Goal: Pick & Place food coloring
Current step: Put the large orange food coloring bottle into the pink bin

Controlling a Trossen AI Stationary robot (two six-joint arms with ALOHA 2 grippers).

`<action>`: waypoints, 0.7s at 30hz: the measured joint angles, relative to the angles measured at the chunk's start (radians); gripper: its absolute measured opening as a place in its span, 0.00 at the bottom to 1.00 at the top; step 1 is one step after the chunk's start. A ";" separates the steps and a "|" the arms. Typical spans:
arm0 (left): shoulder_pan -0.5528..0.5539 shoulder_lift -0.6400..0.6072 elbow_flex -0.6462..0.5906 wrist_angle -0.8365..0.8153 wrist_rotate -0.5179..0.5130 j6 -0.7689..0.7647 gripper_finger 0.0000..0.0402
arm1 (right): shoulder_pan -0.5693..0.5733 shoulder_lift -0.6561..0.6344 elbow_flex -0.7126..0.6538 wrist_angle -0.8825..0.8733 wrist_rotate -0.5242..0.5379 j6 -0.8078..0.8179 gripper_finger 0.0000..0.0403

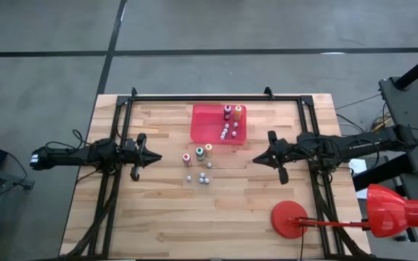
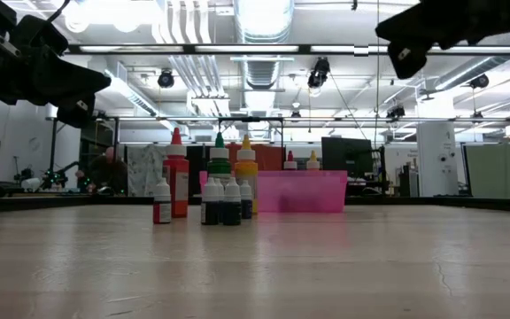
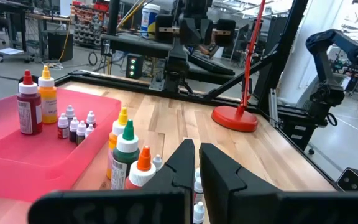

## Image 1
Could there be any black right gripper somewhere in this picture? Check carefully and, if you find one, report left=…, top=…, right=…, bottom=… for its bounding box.
left=252, top=130, right=299, bottom=185

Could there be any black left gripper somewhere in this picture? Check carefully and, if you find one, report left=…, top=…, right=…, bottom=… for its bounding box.
left=121, top=133, right=163, bottom=181

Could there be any pink plastic bin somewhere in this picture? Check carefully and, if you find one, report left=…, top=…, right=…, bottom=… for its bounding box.
left=189, top=103, right=248, bottom=146

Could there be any red desk lamp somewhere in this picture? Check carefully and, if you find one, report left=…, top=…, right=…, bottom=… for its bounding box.
left=270, top=183, right=418, bottom=240

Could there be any white paper sheet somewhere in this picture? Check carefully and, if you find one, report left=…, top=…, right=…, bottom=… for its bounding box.
left=348, top=158, right=368, bottom=178

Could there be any black cart beam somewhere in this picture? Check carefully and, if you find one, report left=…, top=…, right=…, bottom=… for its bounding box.
left=352, top=154, right=415, bottom=192

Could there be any grey side table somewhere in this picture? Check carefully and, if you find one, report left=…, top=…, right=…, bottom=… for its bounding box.
left=0, top=161, right=36, bottom=261

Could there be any grey cart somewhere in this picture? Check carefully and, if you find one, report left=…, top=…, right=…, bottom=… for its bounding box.
left=378, top=75, right=418, bottom=175

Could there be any black pole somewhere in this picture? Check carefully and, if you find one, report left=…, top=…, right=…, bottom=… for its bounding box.
left=393, top=46, right=418, bottom=91

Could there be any black aluminium table frame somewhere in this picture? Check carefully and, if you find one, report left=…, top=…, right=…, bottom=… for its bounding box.
left=62, top=86, right=372, bottom=260

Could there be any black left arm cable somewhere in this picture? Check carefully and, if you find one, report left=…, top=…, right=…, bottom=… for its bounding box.
left=44, top=129, right=99, bottom=152

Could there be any black floor cable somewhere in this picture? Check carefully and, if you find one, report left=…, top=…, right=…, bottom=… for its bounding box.
left=335, top=93, right=382, bottom=111

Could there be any yellow cable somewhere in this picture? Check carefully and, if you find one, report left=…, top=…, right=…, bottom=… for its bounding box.
left=364, top=115, right=392, bottom=135

